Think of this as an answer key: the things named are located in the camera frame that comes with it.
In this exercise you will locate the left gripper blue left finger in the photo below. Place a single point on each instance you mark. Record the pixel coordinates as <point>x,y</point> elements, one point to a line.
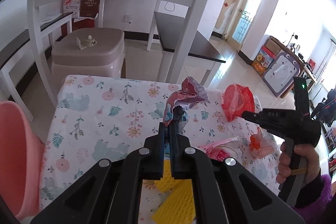
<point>161,148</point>

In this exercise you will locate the right hand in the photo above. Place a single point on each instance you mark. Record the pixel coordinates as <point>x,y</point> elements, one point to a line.
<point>304,150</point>

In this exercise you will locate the black camera module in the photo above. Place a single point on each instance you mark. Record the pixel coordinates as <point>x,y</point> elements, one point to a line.
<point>301,98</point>

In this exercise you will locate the dark bench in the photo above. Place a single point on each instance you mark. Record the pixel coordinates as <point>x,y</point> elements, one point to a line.
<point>181,45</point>
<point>20,46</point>

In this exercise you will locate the colourful snack wrapper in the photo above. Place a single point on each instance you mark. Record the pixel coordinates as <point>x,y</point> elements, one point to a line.
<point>179,102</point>

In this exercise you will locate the red white snack wrapper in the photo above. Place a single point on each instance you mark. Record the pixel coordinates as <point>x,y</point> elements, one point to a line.
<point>218,150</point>

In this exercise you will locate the floral tablecloth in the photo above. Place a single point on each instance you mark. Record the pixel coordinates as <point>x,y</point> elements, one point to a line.
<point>99,117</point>

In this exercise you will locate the dark top bench right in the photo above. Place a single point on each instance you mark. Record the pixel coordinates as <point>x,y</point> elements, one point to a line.
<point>181,45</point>

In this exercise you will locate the small item on stool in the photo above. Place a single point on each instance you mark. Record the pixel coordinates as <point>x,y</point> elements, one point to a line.
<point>86,43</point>

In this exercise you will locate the red plastic bag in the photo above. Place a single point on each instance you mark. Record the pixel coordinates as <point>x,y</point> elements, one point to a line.
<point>237,99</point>

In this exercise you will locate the beige plastic stool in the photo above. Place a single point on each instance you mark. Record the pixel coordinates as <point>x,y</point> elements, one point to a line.
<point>105,59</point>

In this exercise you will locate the red cardboard box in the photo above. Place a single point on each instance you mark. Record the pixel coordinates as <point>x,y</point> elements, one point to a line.
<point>84,12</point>

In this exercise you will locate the pink plastic bin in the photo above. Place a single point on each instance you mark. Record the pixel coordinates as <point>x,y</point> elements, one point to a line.
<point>21,162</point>

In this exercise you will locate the white board with eyes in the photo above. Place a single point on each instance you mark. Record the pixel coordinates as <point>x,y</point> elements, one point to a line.
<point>279,75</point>

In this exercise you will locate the colourful boxes by wall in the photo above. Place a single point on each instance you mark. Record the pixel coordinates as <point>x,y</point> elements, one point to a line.
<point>266,55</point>

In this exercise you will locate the purple sleeve forearm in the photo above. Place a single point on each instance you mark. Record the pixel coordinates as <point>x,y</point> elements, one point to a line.
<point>315,202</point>

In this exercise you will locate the pink translucent plastic bag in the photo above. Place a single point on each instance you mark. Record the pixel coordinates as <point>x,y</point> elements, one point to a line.
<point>262,144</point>

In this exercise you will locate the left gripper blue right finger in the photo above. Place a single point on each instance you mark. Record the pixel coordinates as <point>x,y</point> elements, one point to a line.
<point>178,143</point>

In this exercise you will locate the yellow sponge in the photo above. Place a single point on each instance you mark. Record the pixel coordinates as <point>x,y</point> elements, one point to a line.
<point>178,206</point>

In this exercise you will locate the dark top bench left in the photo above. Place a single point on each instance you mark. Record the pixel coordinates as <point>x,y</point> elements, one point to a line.
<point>20,46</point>

